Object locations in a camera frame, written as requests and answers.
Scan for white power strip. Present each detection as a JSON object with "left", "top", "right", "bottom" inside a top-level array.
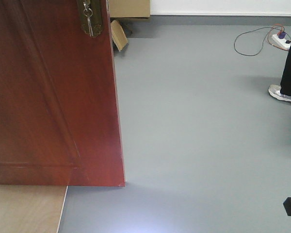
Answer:
[{"left": 272, "top": 34, "right": 291, "bottom": 51}]

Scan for grey white sneaker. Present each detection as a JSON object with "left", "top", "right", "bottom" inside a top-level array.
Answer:
[{"left": 268, "top": 84, "right": 291, "bottom": 103}]

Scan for plywood base platform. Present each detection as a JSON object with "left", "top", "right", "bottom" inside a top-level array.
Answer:
[{"left": 0, "top": 185, "right": 67, "bottom": 233}]

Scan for black floor cable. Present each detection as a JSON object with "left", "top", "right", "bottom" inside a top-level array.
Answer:
[{"left": 234, "top": 23, "right": 289, "bottom": 56}]

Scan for brass door lock plate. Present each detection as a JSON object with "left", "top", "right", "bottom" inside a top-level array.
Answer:
[{"left": 77, "top": 0, "right": 103, "bottom": 38}]

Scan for brown wooden door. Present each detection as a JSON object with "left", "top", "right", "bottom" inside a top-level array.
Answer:
[{"left": 0, "top": 0, "right": 125, "bottom": 187}]

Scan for cardboard box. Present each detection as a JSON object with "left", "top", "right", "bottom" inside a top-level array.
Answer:
[{"left": 108, "top": 0, "right": 150, "bottom": 51}]

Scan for keys in door lock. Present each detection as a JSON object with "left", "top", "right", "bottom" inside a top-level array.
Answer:
[{"left": 83, "top": 0, "right": 94, "bottom": 37}]

